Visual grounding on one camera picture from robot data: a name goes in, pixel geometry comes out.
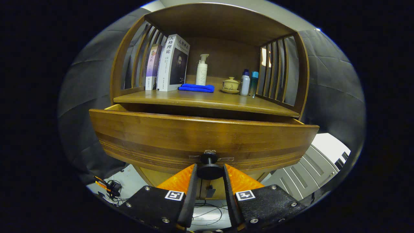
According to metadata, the orange black tool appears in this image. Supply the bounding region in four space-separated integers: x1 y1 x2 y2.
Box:
94 176 112 193

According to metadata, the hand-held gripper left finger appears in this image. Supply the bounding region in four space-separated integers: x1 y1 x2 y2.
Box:
118 163 198 231

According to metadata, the white book with portrait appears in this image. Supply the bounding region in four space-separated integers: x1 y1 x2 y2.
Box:
158 34 191 92

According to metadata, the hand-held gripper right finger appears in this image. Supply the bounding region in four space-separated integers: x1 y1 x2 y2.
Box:
223 163 307 231

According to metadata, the brown wooden cabinet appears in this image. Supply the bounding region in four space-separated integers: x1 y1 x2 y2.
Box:
110 3 310 200

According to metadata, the white bottle with blue cap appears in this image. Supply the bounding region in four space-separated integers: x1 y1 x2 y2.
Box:
240 69 251 96

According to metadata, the white pump bottle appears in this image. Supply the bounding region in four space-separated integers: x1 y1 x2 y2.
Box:
196 54 209 86

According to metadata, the wooden countertop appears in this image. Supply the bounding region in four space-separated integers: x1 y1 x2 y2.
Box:
113 76 300 118

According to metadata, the wooden cabinet door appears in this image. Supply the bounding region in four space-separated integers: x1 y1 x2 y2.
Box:
201 172 272 200
133 164 202 199

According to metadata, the yellow lidded ceramic teacup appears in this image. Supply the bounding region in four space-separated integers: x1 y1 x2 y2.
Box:
223 77 240 91

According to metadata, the white box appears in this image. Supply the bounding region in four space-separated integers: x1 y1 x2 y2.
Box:
260 133 351 201

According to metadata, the purple book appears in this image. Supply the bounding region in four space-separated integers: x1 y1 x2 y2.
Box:
145 44 163 91

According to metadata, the black power adapter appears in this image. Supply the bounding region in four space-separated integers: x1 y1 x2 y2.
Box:
107 180 122 197

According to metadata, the black floor cable tangle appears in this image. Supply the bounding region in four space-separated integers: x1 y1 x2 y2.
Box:
191 199 233 227

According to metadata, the teal clear bottle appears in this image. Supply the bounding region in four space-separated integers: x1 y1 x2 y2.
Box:
249 71 259 98

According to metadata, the blue folded cloth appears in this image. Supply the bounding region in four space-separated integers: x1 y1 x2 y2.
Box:
178 83 215 93

